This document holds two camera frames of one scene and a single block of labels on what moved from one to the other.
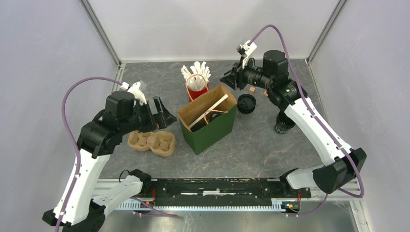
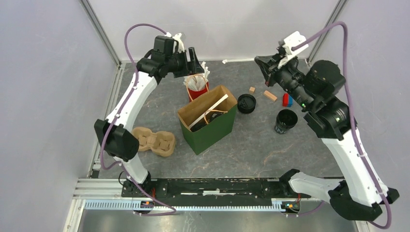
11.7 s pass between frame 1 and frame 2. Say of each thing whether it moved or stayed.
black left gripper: moved
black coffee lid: stayed
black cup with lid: stayed
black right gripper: moved
